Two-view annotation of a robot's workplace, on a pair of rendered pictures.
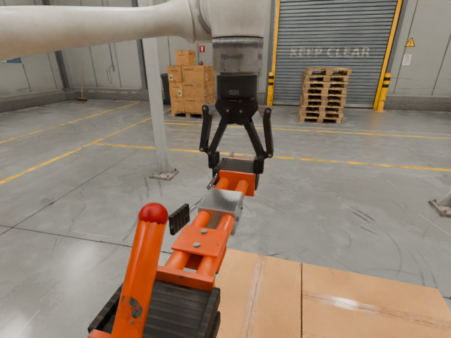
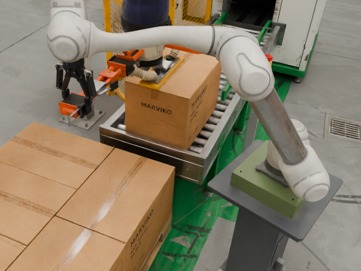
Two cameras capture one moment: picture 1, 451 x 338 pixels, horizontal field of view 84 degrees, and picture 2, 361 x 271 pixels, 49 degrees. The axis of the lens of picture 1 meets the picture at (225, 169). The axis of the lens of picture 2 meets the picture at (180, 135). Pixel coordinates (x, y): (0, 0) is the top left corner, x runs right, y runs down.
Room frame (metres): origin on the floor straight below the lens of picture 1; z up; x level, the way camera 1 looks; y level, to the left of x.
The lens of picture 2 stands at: (1.69, 0.44, 2.08)
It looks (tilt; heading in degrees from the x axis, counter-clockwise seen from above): 37 degrees down; 184
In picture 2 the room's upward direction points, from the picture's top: 5 degrees clockwise
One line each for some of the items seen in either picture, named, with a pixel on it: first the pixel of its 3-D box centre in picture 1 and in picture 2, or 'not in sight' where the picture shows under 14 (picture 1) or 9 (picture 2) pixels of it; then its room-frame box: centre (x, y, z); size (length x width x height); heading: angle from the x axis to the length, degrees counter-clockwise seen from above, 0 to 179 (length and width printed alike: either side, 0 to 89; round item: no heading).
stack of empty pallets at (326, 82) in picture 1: (321, 93); not in sight; (7.03, -2.60, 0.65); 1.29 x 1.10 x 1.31; 168
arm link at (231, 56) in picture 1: (237, 58); not in sight; (0.49, -0.02, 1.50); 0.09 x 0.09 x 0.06
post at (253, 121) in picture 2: not in sight; (252, 127); (-0.61, 0.78, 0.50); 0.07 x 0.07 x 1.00; 74
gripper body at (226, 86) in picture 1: (236, 99); (73, 64); (0.49, -0.02, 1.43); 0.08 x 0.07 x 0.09; 75
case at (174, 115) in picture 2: not in sight; (175, 95); (-0.50, 0.25, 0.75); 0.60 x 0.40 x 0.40; 164
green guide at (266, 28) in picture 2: not in sight; (254, 54); (-1.58, 0.82, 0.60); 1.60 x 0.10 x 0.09; 164
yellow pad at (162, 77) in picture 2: not in sight; (163, 68); (-0.06, 0.22, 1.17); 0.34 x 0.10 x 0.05; 165
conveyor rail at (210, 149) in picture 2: not in sight; (248, 83); (-1.23, 0.78, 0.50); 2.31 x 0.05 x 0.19; 164
